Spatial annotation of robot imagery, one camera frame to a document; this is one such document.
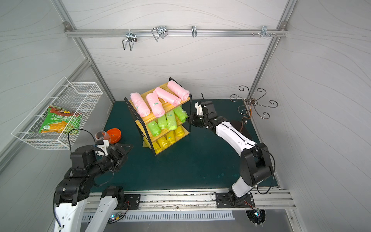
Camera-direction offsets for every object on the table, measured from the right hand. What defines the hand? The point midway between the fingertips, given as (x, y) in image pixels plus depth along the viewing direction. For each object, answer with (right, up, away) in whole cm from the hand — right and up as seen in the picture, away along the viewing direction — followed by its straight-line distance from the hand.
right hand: (186, 117), depth 84 cm
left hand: (-25, -15, -19) cm, 35 cm away
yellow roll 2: (-15, -16, +6) cm, 23 cm away
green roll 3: (-17, -6, -6) cm, 19 cm away
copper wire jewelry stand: (+50, +7, +35) cm, 62 cm away
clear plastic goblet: (-48, -10, -4) cm, 49 cm away
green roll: (-3, +2, 0) cm, 3 cm away
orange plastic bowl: (-48, -12, +11) cm, 51 cm away
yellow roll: (-26, -17, +8) cm, 32 cm away
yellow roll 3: (-5, -9, +11) cm, 15 cm away
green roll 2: (-8, -2, -4) cm, 9 cm away
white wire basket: (-62, +12, -8) cm, 64 cm away
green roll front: (-14, -3, -2) cm, 14 cm away
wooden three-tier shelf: (-19, -1, -21) cm, 28 cm away
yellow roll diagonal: (-10, -13, +9) cm, 19 cm away
